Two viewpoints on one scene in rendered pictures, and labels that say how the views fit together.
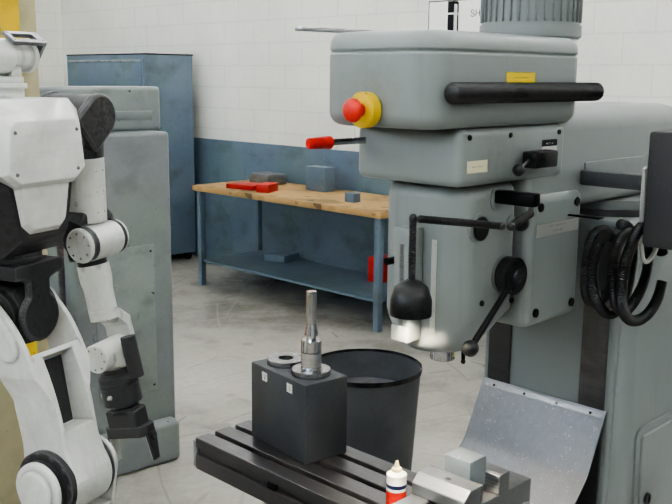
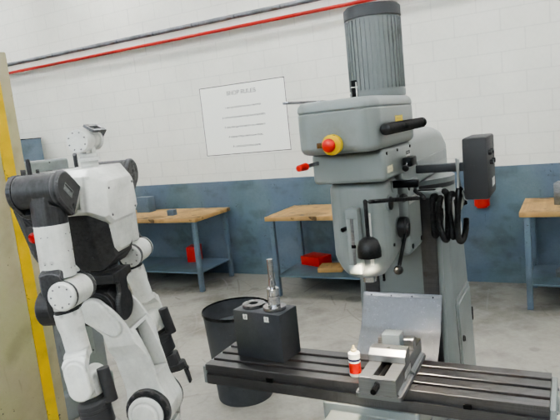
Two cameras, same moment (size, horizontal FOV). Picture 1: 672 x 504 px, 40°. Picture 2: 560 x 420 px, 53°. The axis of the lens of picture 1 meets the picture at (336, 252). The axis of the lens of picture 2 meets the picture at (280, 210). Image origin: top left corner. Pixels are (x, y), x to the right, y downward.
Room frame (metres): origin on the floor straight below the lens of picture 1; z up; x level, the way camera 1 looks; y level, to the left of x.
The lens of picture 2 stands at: (0.02, 0.60, 1.84)
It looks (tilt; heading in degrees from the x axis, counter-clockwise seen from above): 9 degrees down; 343
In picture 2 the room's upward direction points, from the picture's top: 6 degrees counter-clockwise
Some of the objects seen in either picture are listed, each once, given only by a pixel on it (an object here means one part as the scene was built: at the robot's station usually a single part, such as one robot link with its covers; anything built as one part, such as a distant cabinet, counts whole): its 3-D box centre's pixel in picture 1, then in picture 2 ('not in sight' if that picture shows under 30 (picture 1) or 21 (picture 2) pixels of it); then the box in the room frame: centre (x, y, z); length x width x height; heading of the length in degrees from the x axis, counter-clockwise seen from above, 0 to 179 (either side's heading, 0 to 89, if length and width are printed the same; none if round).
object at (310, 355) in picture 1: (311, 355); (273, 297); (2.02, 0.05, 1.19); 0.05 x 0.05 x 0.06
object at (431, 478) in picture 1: (446, 488); (388, 353); (1.63, -0.21, 1.05); 0.12 x 0.06 x 0.04; 46
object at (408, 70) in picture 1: (456, 79); (358, 123); (1.72, -0.22, 1.81); 0.47 x 0.26 x 0.16; 135
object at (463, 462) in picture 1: (464, 469); (392, 340); (1.67, -0.25, 1.07); 0.06 x 0.05 x 0.06; 46
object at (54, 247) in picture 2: not in sight; (62, 265); (1.61, 0.74, 1.52); 0.13 x 0.12 x 0.22; 156
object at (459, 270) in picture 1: (447, 261); (366, 225); (1.72, -0.21, 1.47); 0.21 x 0.19 x 0.32; 45
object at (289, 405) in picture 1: (298, 403); (266, 328); (2.06, 0.09, 1.06); 0.22 x 0.12 x 0.20; 38
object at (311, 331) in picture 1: (311, 315); (271, 273); (2.02, 0.05, 1.28); 0.03 x 0.03 x 0.11
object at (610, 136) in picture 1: (587, 148); (401, 155); (2.07, -0.56, 1.66); 0.80 x 0.23 x 0.20; 135
